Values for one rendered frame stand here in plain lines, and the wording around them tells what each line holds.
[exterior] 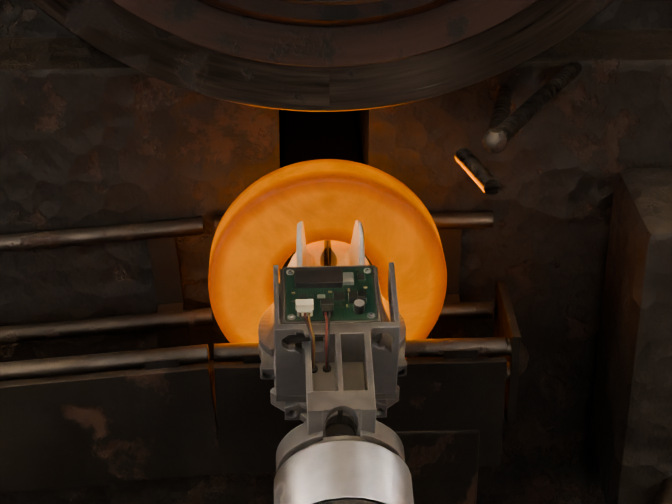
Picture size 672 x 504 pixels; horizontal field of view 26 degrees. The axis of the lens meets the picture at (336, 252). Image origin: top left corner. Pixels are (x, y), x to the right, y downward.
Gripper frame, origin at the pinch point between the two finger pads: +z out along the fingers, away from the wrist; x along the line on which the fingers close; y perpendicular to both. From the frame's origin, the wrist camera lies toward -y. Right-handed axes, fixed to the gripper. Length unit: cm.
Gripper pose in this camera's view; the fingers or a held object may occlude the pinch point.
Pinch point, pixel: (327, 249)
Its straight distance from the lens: 95.4
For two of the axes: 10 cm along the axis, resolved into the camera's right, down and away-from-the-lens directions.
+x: -10.0, 0.2, -0.4
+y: 0.1, -7.2, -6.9
